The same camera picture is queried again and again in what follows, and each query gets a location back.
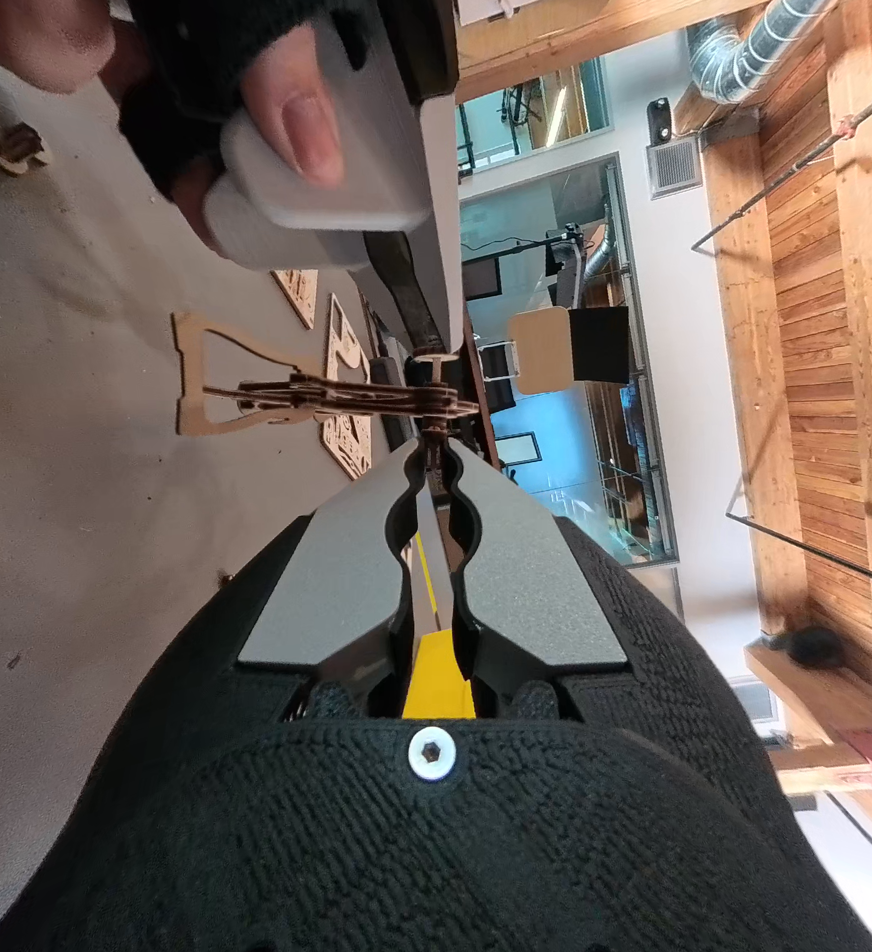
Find wooden model frame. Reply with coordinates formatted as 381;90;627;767
172;311;481;440

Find black tripod stand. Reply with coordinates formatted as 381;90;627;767
462;223;593;313

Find black panel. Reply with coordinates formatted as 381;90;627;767
570;306;632;384

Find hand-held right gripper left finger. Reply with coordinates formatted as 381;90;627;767
236;437;423;716

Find wooden parts sheet curved cutout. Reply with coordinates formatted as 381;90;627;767
319;292;373;480

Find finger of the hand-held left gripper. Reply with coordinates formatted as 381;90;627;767
204;180;446;351
220;41;469;356

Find wooden gear axle assembly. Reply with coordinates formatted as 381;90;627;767
415;363;455;477

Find wooden support post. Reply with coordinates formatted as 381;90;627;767
744;640;872;800
457;0;767;105

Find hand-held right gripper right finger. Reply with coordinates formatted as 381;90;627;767
445;442;629;716

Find silver air duct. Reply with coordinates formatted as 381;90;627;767
687;0;838;105

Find person's left hand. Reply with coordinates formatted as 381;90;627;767
0;0;348;257

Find tan rounded board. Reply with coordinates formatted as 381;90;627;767
508;308;574;395

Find yellow plastic bin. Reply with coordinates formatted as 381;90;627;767
402;631;477;718

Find wooden parts sheet slotted strips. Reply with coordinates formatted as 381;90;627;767
271;268;319;330

